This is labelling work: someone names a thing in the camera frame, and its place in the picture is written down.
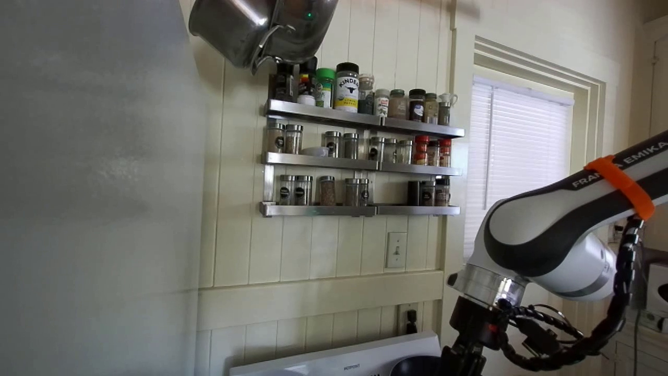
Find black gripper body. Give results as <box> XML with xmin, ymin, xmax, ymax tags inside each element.
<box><xmin>439</xmin><ymin>299</ymin><xmax>514</xmax><ymax>376</ymax></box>

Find brown label spice jar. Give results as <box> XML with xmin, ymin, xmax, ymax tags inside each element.
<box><xmin>433</xmin><ymin>174</ymin><xmax>452</xmax><ymax>209</ymax></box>

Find glass spice jar black label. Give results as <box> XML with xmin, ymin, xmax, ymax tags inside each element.
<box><xmin>345</xmin><ymin>175</ymin><xmax>360</xmax><ymax>209</ymax></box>
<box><xmin>356</xmin><ymin>175</ymin><xmax>373</xmax><ymax>209</ymax></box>

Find red cap spice bottle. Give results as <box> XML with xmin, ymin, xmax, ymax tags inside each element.
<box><xmin>410</xmin><ymin>134</ymin><xmax>429</xmax><ymax>167</ymax></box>
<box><xmin>439</xmin><ymin>137</ymin><xmax>454</xmax><ymax>170</ymax></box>

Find glass spice jar steel lid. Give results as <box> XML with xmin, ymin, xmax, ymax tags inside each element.
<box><xmin>276</xmin><ymin>174</ymin><xmax>295</xmax><ymax>207</ymax></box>
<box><xmin>364</xmin><ymin>134</ymin><xmax>385</xmax><ymax>165</ymax></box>
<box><xmin>266</xmin><ymin>118</ymin><xmax>285</xmax><ymax>154</ymax></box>
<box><xmin>284</xmin><ymin>124</ymin><xmax>305</xmax><ymax>158</ymax></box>
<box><xmin>291</xmin><ymin>174</ymin><xmax>312</xmax><ymax>207</ymax></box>
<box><xmin>340</xmin><ymin>131</ymin><xmax>360</xmax><ymax>162</ymax></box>
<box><xmin>322</xmin><ymin>130</ymin><xmax>340</xmax><ymax>159</ymax></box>

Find white label spice jar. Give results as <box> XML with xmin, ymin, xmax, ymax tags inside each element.
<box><xmin>371</xmin><ymin>89</ymin><xmax>392</xmax><ymax>119</ymax></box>

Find large white bottle black lid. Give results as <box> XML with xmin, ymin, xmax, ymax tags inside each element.
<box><xmin>333</xmin><ymin>62</ymin><xmax>360</xmax><ymax>114</ymax></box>

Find green lid spice bottle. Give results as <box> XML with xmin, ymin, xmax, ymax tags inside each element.
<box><xmin>312</xmin><ymin>67</ymin><xmax>336</xmax><ymax>111</ymax></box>

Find small white red bottle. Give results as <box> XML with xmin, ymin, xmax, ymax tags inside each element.
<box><xmin>296</xmin><ymin>71</ymin><xmax>316</xmax><ymax>110</ymax></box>

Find dark tall bottle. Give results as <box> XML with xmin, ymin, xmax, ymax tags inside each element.
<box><xmin>268</xmin><ymin>62</ymin><xmax>295</xmax><ymax>102</ymax></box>

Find black frying pan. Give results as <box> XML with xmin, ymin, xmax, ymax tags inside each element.
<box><xmin>388</xmin><ymin>353</ymin><xmax>446</xmax><ymax>376</ymax></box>

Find white outlet plate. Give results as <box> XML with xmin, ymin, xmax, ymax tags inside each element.
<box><xmin>396</xmin><ymin>302</ymin><xmax>424</xmax><ymax>339</ymax></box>

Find white gas stove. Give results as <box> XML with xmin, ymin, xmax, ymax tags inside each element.
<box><xmin>228</xmin><ymin>330</ymin><xmax>446</xmax><ymax>376</ymax></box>

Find white window blind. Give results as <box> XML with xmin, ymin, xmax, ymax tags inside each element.
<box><xmin>463</xmin><ymin>81</ymin><xmax>574</xmax><ymax>259</ymax></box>

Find glass jar round seeds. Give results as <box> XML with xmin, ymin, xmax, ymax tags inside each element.
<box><xmin>315</xmin><ymin>174</ymin><xmax>337</xmax><ymax>207</ymax></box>

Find black label dark jar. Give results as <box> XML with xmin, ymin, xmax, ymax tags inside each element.
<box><xmin>406</xmin><ymin>89</ymin><xmax>428</xmax><ymax>124</ymax></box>

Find hanging steel pan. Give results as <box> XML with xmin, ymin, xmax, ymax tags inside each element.
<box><xmin>259</xmin><ymin>0</ymin><xmax>340</xmax><ymax>67</ymax></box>

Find hanging steel pot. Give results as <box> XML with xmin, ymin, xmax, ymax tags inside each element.
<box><xmin>185</xmin><ymin>0</ymin><xmax>280</xmax><ymax>71</ymax></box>

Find white refrigerator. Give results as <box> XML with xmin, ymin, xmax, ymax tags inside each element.
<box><xmin>0</xmin><ymin>0</ymin><xmax>204</xmax><ymax>376</ymax></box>

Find white wall switch plate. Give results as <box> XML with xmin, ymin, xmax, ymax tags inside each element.
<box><xmin>384</xmin><ymin>230</ymin><xmax>408</xmax><ymax>272</ymax></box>

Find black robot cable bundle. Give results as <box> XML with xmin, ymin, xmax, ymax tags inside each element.
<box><xmin>498</xmin><ymin>216</ymin><xmax>643</xmax><ymax>372</ymax></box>

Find orange cable strap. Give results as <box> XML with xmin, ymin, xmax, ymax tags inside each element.
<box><xmin>583</xmin><ymin>154</ymin><xmax>657</xmax><ymax>222</ymax></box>

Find steel wall spice rack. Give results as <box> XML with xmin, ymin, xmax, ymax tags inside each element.
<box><xmin>256</xmin><ymin>97</ymin><xmax>468</xmax><ymax>220</ymax></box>

